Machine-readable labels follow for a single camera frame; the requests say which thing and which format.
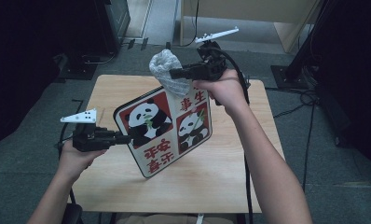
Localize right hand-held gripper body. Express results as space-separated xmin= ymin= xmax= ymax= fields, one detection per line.
xmin=191 ymin=26 xmax=240 ymax=82

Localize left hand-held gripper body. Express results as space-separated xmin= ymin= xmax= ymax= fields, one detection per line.
xmin=60 ymin=107 xmax=118 ymax=153

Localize clear plastic bag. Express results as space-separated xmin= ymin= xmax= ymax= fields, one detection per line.
xmin=148 ymin=49 xmax=193 ymax=98

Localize panda print board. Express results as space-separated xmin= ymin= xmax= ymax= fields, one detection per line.
xmin=112 ymin=86 xmax=213 ymax=179

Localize person's left hand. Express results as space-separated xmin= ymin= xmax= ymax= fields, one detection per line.
xmin=56 ymin=141 xmax=108 ymax=185

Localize person's right hand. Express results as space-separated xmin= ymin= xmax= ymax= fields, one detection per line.
xmin=192 ymin=68 xmax=250 ymax=117

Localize black flat stand base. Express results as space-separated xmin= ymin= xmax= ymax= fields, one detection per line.
xmin=56 ymin=51 xmax=117 ymax=82

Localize light wooden cabinet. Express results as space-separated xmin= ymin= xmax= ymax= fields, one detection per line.
xmin=179 ymin=0 xmax=321 ymax=54

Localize black stand with square base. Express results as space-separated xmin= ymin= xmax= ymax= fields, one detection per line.
xmin=269 ymin=0 xmax=334 ymax=91

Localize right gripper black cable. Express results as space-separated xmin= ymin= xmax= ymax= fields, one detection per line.
xmin=214 ymin=46 xmax=254 ymax=224

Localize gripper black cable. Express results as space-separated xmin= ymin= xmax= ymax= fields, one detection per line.
xmin=54 ymin=122 xmax=78 ymax=151
xmin=214 ymin=46 xmax=254 ymax=224

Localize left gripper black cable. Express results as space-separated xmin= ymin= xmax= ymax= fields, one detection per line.
xmin=54 ymin=122 xmax=78 ymax=151

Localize thin black hanging cable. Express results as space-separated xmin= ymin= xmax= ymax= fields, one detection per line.
xmin=181 ymin=0 xmax=200 ymax=49

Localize black floor cables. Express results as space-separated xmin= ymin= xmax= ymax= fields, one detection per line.
xmin=264 ymin=86 xmax=319 ymax=194

